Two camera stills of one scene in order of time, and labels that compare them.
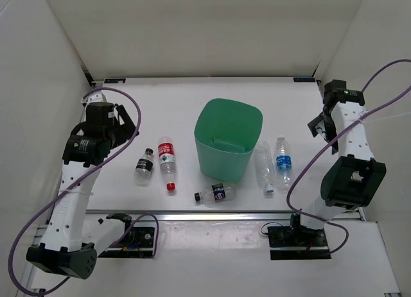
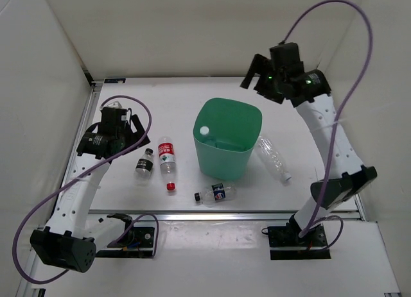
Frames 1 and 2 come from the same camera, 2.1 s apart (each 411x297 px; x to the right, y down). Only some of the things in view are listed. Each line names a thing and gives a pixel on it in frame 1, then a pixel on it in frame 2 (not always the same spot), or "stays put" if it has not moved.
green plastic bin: x=225 y=134 stays put
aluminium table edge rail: x=241 y=215 stays put
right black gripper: x=317 y=126 → x=260 y=65
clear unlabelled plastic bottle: x=264 y=163 → x=273 y=157
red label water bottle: x=167 y=156 stays put
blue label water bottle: x=284 y=165 → x=204 y=130
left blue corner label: x=115 y=81 stays put
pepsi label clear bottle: x=217 y=193 stays put
